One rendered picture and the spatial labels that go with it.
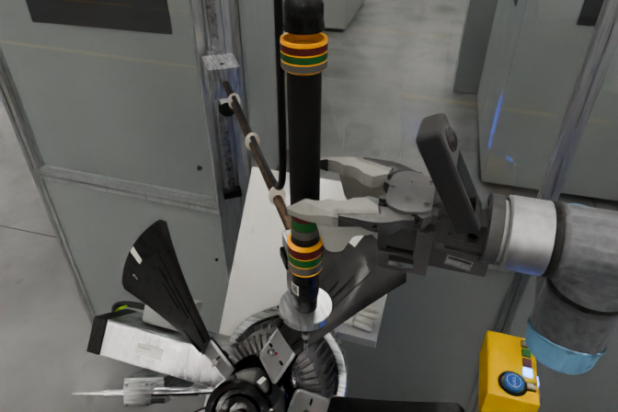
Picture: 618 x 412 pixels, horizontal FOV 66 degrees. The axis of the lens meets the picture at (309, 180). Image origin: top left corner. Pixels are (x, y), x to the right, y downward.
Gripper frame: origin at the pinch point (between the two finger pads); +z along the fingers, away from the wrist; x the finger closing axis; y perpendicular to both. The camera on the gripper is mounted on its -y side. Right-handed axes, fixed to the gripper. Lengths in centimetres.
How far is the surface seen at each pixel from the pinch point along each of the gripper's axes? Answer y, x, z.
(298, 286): 14.8, -1.9, 0.8
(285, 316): 19.8, -3.0, 2.3
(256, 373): 41.7, 1.4, 9.7
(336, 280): 28.8, 13.4, -0.5
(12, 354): 166, 51, 163
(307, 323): 19.8, -3.1, -0.7
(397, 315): 100, 70, -10
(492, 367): 59, 27, -32
